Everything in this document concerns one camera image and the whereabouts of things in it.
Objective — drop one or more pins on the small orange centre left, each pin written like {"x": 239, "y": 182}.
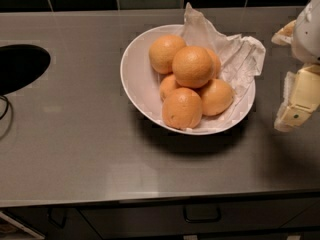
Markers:
{"x": 168, "y": 84}

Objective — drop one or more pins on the black oval object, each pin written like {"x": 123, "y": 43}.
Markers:
{"x": 20, "y": 65}

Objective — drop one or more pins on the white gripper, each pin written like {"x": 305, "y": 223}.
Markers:
{"x": 308, "y": 34}

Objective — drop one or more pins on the dark drawer with handle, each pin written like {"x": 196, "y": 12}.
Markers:
{"x": 195, "y": 218}

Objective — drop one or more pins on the orange hidden at back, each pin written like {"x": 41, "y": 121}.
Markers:
{"x": 216, "y": 62}

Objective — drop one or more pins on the dark left cabinet door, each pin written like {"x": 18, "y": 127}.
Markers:
{"x": 54, "y": 223}

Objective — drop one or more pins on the orange front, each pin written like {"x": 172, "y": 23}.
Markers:
{"x": 182, "y": 109}

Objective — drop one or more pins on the white ceramic bowl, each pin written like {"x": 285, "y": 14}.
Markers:
{"x": 141, "y": 84}

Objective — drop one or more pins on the white crumpled paper napkin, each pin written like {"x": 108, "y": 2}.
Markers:
{"x": 241, "y": 57}

